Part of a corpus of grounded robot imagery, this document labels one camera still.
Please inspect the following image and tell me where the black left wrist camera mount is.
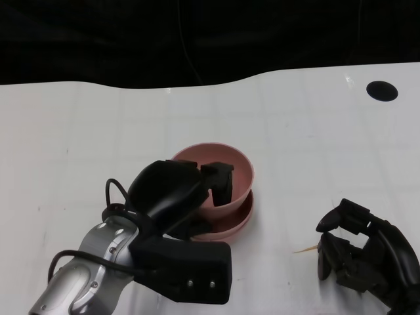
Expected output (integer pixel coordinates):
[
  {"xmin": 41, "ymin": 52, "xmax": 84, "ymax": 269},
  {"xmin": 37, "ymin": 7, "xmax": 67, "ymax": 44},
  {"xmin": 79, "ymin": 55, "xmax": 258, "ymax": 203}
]
[{"xmin": 129, "ymin": 234, "xmax": 233, "ymax": 305}]

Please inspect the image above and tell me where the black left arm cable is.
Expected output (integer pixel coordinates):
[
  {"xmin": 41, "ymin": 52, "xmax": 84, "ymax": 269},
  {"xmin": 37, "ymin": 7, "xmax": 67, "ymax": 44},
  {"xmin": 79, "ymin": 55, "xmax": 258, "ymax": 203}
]
[{"xmin": 48, "ymin": 178, "xmax": 155, "ymax": 286}]

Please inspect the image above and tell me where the black round table grommet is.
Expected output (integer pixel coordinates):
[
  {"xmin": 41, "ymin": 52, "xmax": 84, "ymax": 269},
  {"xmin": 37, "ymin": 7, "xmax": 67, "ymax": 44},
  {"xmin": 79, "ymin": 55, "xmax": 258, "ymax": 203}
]
[{"xmin": 366, "ymin": 81, "xmax": 399, "ymax": 102}]

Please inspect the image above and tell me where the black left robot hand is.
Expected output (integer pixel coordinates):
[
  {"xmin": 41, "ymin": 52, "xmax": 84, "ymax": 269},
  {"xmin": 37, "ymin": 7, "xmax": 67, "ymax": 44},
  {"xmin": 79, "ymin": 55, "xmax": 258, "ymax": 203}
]
[{"xmin": 126, "ymin": 159, "xmax": 236, "ymax": 242}]

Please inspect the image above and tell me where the pink plastic bowl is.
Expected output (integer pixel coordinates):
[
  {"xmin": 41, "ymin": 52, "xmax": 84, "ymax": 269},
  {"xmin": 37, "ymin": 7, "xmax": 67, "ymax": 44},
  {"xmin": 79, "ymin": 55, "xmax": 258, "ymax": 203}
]
[
  {"xmin": 171, "ymin": 141, "xmax": 255, "ymax": 224},
  {"xmin": 192, "ymin": 190, "xmax": 255, "ymax": 243}
]

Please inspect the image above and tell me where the black backdrop cloth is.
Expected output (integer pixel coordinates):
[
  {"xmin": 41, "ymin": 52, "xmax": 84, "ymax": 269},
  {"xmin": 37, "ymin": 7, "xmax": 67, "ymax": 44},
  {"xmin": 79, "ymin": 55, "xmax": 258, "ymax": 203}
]
[{"xmin": 0, "ymin": 0, "xmax": 420, "ymax": 90}]

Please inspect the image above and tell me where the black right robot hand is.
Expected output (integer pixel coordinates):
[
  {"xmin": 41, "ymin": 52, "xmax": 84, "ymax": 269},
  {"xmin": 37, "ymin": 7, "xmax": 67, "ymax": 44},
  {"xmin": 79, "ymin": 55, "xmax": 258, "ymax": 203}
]
[{"xmin": 316, "ymin": 198, "xmax": 420, "ymax": 315}]

